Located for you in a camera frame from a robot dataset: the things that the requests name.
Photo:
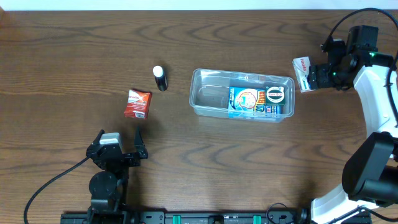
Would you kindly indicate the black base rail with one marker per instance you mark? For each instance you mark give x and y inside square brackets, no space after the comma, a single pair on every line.
[185,218]

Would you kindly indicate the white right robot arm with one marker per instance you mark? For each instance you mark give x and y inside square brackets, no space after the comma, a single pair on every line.
[368,182]

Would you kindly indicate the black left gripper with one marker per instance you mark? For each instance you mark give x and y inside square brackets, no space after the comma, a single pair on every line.
[133,160]

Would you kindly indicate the clear plastic container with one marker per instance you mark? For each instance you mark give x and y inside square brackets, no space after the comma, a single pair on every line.
[209,92]

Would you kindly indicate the black bottle white cap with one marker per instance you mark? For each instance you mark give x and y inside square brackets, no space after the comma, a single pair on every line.
[160,78]

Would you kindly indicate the red Panadol box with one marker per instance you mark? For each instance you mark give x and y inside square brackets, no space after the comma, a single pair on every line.
[138,103]

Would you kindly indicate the white Panadol box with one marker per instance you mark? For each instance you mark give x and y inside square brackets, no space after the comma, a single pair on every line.
[301,67]

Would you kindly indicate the blue Cool Fever box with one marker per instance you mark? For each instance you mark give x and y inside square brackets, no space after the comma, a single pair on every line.
[250,103]

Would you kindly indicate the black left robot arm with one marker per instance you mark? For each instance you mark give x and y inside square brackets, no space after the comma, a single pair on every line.
[108,188]

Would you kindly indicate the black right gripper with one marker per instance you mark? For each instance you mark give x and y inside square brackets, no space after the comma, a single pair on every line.
[318,76]

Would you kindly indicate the green round balm box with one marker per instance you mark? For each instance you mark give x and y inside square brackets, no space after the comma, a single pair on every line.
[275,95]

